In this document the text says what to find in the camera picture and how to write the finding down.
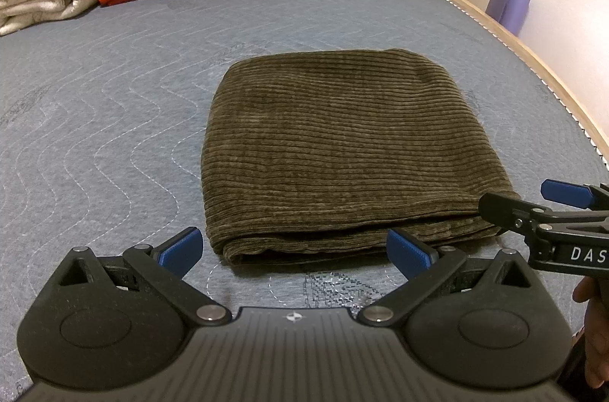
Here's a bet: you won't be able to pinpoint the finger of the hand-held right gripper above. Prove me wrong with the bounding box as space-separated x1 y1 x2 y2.
540 178 609 211
478 191 558 237

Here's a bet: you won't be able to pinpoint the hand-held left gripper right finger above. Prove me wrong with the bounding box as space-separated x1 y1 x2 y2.
356 228 541 326

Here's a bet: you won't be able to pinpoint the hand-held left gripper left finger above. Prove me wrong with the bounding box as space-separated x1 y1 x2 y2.
49 226 233 326

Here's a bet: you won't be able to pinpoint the olive corduroy pants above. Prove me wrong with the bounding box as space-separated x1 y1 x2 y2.
200 48 524 267

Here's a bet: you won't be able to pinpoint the person's right hand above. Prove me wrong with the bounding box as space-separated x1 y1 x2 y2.
573 275 609 377

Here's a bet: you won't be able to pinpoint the grey quilted mattress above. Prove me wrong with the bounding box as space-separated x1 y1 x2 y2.
0 0 609 402

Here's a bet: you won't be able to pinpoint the purple box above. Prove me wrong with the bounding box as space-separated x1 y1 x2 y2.
485 0 531 37

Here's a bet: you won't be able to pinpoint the wooden bed frame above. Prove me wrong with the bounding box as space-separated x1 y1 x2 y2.
428 0 609 167

